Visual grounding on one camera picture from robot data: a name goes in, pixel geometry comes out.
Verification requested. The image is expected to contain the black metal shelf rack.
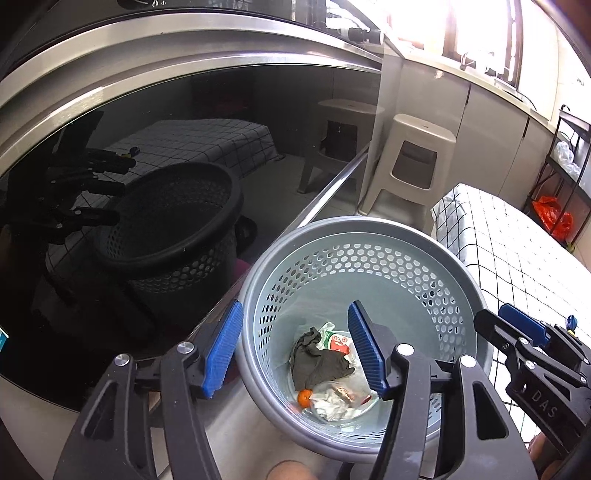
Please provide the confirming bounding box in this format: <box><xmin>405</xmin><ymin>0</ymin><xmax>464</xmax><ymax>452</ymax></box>
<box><xmin>524</xmin><ymin>106</ymin><xmax>591</xmax><ymax>245</ymax></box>

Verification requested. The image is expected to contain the beige plastic stool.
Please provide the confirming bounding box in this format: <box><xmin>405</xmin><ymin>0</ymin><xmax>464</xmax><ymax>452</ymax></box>
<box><xmin>358</xmin><ymin>114</ymin><xmax>458</xmax><ymax>217</ymax></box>

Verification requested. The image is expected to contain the clear white plastic bag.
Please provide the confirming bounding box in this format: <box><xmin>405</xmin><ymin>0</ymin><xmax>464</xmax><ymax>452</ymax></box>
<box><xmin>554</xmin><ymin>141</ymin><xmax>591</xmax><ymax>177</ymax></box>

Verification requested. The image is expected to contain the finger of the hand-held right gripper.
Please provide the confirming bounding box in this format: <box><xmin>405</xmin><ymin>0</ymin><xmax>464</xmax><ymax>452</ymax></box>
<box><xmin>499</xmin><ymin>303</ymin><xmax>552</xmax><ymax>348</ymax></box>
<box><xmin>474</xmin><ymin>309</ymin><xmax>583</xmax><ymax>389</ymax></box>

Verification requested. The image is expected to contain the white printed carton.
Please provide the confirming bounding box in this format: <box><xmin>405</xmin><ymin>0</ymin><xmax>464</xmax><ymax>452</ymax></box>
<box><xmin>318</xmin><ymin>322</ymin><xmax>358</xmax><ymax>365</ymax></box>

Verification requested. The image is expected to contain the white wrapper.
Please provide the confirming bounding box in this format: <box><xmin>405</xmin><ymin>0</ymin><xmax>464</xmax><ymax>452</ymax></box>
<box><xmin>310</xmin><ymin>369</ymin><xmax>380</xmax><ymax>422</ymax></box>

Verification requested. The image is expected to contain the grey kitchen cabinet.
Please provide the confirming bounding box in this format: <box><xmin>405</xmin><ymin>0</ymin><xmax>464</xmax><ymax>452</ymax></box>
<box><xmin>360</xmin><ymin>46</ymin><xmax>559</xmax><ymax>217</ymax></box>

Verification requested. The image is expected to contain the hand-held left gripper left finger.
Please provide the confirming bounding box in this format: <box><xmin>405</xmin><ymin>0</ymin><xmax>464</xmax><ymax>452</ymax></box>
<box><xmin>53</xmin><ymin>300</ymin><xmax>244</xmax><ymax>480</ymax></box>

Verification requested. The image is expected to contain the glossy black appliance door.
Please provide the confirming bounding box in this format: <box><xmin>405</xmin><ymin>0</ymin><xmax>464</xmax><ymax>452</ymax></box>
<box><xmin>0</xmin><ymin>9</ymin><xmax>384</xmax><ymax>411</ymax></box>

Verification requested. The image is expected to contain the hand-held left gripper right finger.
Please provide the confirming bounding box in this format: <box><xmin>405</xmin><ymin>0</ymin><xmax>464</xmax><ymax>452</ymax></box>
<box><xmin>347</xmin><ymin>301</ymin><xmax>539</xmax><ymax>480</ymax></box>

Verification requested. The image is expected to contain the person's leg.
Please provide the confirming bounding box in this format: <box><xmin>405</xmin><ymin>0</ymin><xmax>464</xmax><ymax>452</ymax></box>
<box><xmin>268</xmin><ymin>459</ymin><xmax>319</xmax><ymax>480</ymax></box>

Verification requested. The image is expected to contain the grey perforated plastic basket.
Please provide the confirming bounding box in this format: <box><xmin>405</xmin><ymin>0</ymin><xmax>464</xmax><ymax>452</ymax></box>
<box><xmin>235</xmin><ymin>216</ymin><xmax>496</xmax><ymax>463</ymax></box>

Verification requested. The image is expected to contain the dark grey cloth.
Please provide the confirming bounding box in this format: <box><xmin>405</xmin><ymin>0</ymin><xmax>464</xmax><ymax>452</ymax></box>
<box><xmin>290</xmin><ymin>327</ymin><xmax>355</xmax><ymax>391</ymax></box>

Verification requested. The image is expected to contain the white black checked tablecloth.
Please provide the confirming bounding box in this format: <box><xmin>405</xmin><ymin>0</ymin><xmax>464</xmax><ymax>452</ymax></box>
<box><xmin>430</xmin><ymin>183</ymin><xmax>591</xmax><ymax>444</ymax></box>

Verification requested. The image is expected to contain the red plastic bag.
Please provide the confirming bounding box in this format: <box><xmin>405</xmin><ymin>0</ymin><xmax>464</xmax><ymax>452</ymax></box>
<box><xmin>532</xmin><ymin>196</ymin><xmax>574</xmax><ymax>241</ymax></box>

